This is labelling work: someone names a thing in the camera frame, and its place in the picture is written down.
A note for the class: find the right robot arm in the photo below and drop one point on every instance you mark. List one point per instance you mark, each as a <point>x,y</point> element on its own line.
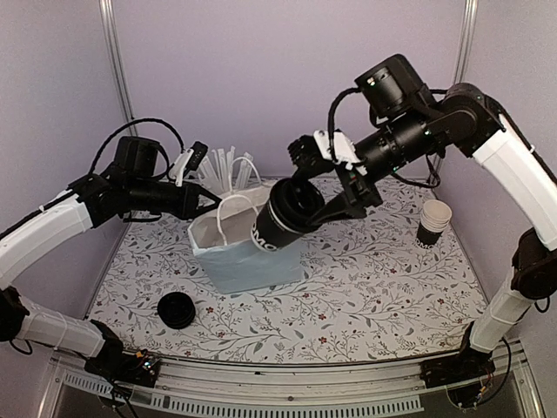
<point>412,121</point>

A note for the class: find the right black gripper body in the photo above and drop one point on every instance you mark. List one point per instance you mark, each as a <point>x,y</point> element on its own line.
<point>352,182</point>

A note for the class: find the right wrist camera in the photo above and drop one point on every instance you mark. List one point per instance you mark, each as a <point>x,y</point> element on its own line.
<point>315,150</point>

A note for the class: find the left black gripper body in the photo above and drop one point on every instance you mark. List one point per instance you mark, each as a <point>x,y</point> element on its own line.
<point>186,204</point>

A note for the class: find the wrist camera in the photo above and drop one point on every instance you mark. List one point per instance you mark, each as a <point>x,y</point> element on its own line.
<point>315,150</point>
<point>187,161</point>

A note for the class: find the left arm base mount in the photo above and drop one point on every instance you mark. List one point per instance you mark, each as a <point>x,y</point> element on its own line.
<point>140,368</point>

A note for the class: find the right aluminium frame post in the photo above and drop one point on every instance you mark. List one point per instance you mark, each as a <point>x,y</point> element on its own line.
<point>466,40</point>

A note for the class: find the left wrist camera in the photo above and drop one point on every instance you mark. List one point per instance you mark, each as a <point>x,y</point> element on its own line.
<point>187,161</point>

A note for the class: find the floral table mat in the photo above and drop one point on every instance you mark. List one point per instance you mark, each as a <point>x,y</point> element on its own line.
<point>368,293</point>

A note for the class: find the left aluminium frame post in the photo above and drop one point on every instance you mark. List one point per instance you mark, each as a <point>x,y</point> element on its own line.
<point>109,25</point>

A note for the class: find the black lidded coffee cup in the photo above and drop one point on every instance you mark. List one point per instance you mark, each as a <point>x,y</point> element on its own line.
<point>286,215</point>

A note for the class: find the light blue paper bag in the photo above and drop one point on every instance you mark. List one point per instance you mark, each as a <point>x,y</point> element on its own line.
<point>233,257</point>

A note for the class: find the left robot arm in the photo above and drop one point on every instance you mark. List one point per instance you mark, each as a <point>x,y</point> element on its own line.
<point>128,184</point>

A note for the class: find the stack of paper cups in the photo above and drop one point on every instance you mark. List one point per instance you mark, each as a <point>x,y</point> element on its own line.
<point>434,218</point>

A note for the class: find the front aluminium rail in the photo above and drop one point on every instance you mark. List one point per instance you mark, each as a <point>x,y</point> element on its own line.
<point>195,388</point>

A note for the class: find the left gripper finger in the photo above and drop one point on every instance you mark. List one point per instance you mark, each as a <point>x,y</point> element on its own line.
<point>206,208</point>
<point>208,196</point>

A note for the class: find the stack of black lids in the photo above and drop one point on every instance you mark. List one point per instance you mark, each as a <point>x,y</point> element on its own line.
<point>176,310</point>

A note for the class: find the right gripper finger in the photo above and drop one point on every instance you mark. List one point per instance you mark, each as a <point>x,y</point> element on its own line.
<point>339,208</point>
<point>303,173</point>

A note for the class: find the aluminium frame post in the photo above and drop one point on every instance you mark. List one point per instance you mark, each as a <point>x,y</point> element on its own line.
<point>466,40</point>
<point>109,25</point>

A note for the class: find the bundle of wrapped straws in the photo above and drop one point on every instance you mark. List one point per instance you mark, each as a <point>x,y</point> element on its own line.
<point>223,171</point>

